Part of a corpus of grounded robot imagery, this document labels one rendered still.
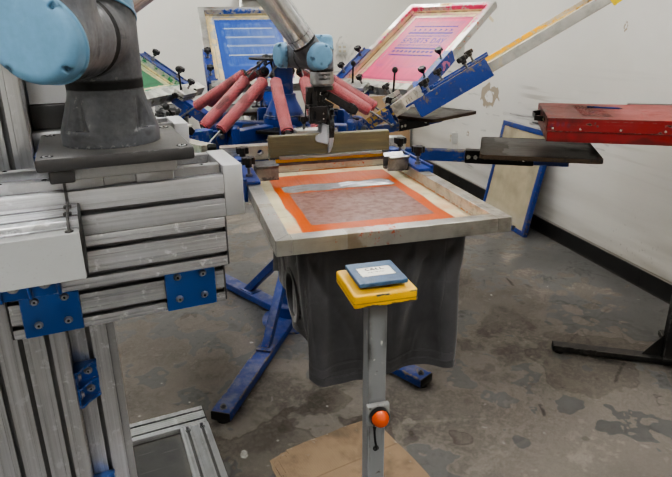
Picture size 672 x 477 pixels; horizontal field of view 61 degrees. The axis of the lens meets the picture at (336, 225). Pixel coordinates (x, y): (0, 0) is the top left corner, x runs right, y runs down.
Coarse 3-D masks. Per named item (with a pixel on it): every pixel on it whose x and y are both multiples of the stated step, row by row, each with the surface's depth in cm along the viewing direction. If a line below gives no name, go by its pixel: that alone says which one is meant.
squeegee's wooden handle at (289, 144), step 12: (336, 132) 187; (348, 132) 187; (360, 132) 188; (372, 132) 189; (384, 132) 190; (276, 144) 182; (288, 144) 183; (300, 144) 184; (312, 144) 185; (324, 144) 186; (336, 144) 187; (348, 144) 188; (360, 144) 189; (372, 144) 191; (384, 144) 192; (276, 156) 183
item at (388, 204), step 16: (336, 176) 192; (352, 176) 192; (368, 176) 192; (384, 176) 192; (352, 192) 174; (368, 192) 173; (384, 192) 173; (400, 192) 173; (416, 192) 173; (368, 208) 158; (384, 208) 158; (400, 208) 158; (416, 208) 158; (432, 208) 158; (384, 224) 145
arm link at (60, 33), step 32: (0, 0) 67; (32, 0) 67; (64, 0) 70; (0, 32) 69; (32, 32) 69; (64, 32) 69; (96, 32) 75; (32, 64) 71; (64, 64) 71; (96, 64) 78
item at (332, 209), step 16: (288, 176) 193; (304, 176) 193; (320, 176) 193; (304, 192) 174; (320, 192) 174; (336, 192) 174; (288, 208) 159; (304, 208) 159; (320, 208) 158; (336, 208) 158; (352, 208) 158; (304, 224) 146; (320, 224) 146; (336, 224) 146; (352, 224) 145; (368, 224) 145
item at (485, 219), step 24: (288, 168) 198; (312, 168) 200; (336, 168) 203; (408, 168) 191; (264, 192) 162; (456, 192) 160; (264, 216) 141; (480, 216) 140; (504, 216) 139; (288, 240) 125; (312, 240) 127; (336, 240) 128; (360, 240) 130; (384, 240) 132; (408, 240) 133
